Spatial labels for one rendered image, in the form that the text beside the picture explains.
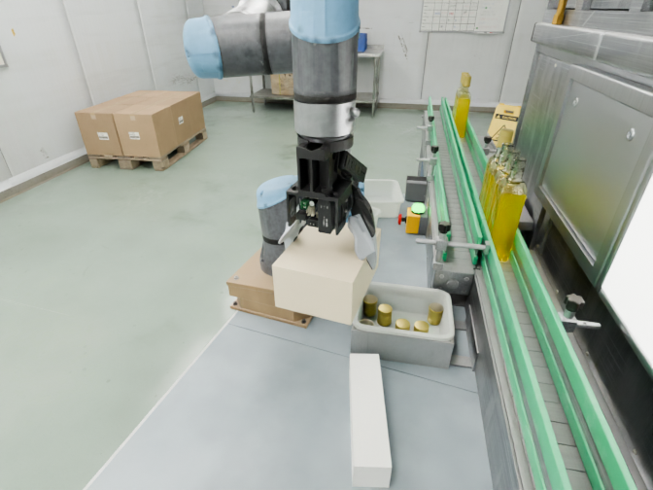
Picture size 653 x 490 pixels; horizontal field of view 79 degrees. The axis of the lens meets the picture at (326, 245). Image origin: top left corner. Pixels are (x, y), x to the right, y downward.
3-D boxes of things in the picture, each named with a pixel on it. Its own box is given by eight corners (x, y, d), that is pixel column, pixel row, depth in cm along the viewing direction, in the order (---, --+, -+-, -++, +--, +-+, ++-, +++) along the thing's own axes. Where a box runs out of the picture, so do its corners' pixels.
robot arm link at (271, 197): (264, 221, 108) (257, 173, 101) (313, 218, 107) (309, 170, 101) (257, 241, 97) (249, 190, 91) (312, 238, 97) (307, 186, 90)
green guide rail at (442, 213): (445, 262, 100) (451, 234, 96) (441, 261, 100) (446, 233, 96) (429, 109, 247) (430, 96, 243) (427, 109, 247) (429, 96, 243)
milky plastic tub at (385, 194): (357, 222, 150) (358, 201, 145) (355, 197, 169) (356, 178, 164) (402, 223, 149) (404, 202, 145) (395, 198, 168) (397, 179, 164)
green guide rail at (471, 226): (476, 264, 99) (483, 237, 95) (471, 264, 99) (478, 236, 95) (441, 110, 246) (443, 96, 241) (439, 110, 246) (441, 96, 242)
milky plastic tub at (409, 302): (449, 368, 87) (456, 339, 83) (349, 354, 91) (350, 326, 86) (444, 316, 102) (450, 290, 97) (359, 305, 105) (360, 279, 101)
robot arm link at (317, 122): (307, 89, 51) (368, 94, 49) (308, 125, 54) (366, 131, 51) (283, 102, 45) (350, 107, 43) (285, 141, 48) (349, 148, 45)
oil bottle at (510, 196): (508, 262, 101) (531, 184, 90) (485, 260, 102) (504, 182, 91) (503, 251, 105) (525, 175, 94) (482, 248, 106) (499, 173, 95)
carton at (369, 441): (352, 486, 66) (353, 466, 63) (349, 372, 87) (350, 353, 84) (389, 487, 66) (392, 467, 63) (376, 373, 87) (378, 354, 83)
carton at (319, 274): (275, 306, 60) (271, 265, 56) (314, 253, 73) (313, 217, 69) (351, 325, 56) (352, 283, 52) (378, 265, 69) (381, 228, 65)
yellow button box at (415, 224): (425, 235, 138) (428, 217, 134) (403, 233, 139) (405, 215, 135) (425, 227, 144) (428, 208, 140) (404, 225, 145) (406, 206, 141)
